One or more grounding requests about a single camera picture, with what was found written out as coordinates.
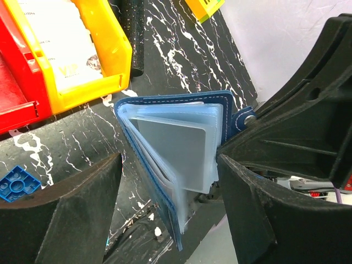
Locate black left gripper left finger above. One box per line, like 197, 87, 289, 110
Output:
1, 153, 122, 263

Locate small blue toy brick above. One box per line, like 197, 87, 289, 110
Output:
0, 166, 41, 202

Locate yellow green toy brick house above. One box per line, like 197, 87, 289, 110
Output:
185, 0, 225, 23

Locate black toy microphone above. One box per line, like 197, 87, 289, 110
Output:
120, 0, 145, 78

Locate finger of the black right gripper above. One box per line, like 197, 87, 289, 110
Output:
217, 13, 351, 187

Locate white cards in yellow bin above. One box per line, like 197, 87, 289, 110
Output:
18, 1, 103, 91

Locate navy blue card holder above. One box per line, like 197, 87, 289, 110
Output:
114, 90, 257, 250

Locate red plastic bin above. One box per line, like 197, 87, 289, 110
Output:
1, 1, 52, 134

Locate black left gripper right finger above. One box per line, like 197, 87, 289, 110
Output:
218, 154, 351, 263

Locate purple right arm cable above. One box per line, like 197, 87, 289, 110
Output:
332, 185, 344, 204

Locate yellow plastic bin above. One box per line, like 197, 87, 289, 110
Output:
3, 1, 132, 114

